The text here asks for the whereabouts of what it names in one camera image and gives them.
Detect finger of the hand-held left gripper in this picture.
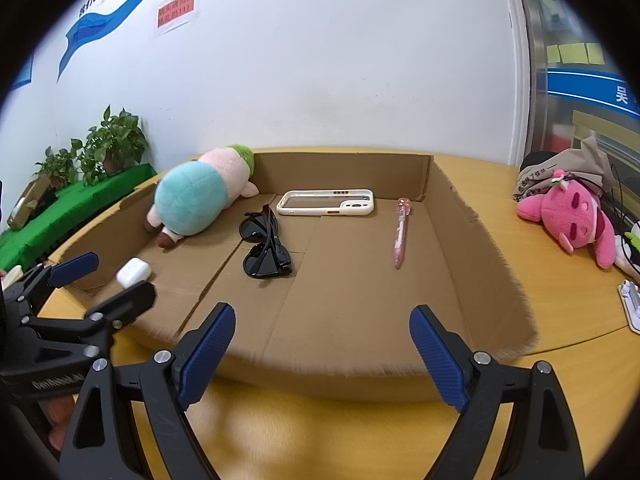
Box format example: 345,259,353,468
22,280,158,358
4,252,101,318

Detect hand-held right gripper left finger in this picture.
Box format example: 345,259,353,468
59,302,237,480

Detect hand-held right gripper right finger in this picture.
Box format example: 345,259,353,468
409,304,586,480

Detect white earbuds case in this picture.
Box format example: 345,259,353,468
116,257,152,288

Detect brown cardboard box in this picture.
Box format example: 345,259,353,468
37,147,541,403

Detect pink pen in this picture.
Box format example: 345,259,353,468
391,198,412,270

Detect clear white-rimmed phone case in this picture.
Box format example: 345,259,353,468
276,189,375,217

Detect person's left hand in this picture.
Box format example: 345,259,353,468
46,397,77,455

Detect small open cardboard box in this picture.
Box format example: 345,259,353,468
6,175,51,231

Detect small potted green plant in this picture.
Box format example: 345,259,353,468
34,146,81,191

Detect black sunglasses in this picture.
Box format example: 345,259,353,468
239,204,293,279

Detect teal and pink plush toy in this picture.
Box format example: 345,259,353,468
145,144,260,251

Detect large potted green plant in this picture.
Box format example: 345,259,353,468
80,105,150,186

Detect white plastic stand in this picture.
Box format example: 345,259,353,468
617,280,640,333

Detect white and green plush toy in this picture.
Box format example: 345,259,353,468
615,220,640,276

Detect beige cloth bag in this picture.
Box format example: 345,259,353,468
512,135,618,201

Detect blue door sign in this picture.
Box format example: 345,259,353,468
545,67,640,121

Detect black cable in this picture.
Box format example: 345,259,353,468
597,157,640,261

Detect blue wall banner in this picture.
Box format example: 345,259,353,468
10,0,221,86

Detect red paper wall sign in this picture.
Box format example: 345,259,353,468
152,0,201,38

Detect grey metal door frame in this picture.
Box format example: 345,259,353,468
502,0,548,167

